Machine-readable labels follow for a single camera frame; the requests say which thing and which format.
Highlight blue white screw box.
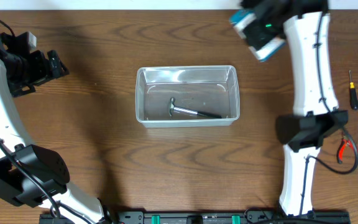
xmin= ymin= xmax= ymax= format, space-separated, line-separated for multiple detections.
xmin=230 ymin=10 xmax=285 ymax=62

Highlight clear plastic storage container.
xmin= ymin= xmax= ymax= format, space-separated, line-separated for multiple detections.
xmin=135 ymin=65 xmax=240 ymax=128

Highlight black yellow screwdriver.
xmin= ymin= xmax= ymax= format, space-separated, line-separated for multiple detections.
xmin=349 ymin=70 xmax=358 ymax=110

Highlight small black-handled hammer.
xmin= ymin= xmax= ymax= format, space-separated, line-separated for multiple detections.
xmin=168 ymin=97 xmax=222 ymax=119

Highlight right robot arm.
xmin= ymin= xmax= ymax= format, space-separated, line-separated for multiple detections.
xmin=232 ymin=1 xmax=348 ymax=217

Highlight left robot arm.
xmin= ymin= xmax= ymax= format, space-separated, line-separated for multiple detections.
xmin=0 ymin=30 xmax=112 ymax=223

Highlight red-handled pliers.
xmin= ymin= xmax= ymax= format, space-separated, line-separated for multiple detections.
xmin=336 ymin=132 xmax=358 ymax=164

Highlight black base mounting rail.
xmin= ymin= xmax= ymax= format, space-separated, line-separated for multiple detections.
xmin=39 ymin=210 xmax=351 ymax=224

